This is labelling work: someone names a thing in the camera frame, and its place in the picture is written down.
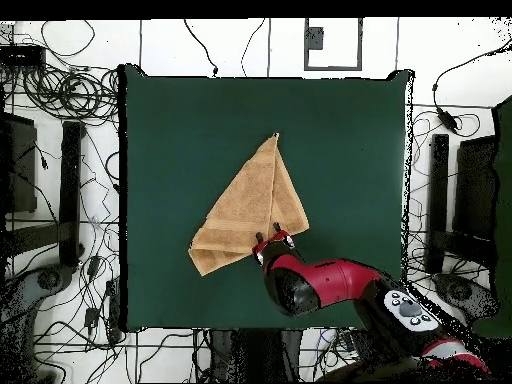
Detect black square case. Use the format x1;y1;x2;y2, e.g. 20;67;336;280
453;135;499;241

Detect large black box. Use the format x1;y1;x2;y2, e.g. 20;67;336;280
0;111;38;215

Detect coiled black cables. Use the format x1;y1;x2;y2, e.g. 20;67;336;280
21;65;121;121

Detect green cloth sheet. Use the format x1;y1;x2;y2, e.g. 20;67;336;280
471;95;512;339

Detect black metal stand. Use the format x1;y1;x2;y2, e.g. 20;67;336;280
207;328;303;383

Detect black bar stand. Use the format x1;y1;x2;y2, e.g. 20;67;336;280
5;120;86;268

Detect black power adaptor cable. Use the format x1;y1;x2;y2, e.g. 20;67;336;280
431;37;512;135

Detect small black box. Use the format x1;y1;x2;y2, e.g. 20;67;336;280
0;43;47;72

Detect grey square floor frame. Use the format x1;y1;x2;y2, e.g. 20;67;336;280
303;17;364;72

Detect tan terry towel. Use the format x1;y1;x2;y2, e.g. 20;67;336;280
187;132;310;277

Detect black upright bar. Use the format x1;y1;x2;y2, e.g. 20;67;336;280
429;133;450;275

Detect thin black cable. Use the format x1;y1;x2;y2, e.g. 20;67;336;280
183;18;220;78
240;17;267;77

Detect dark chair base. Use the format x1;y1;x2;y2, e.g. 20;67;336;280
433;273;501;321
0;263;77;383

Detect dark green table cloth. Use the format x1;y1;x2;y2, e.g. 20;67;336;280
118;63;415;333

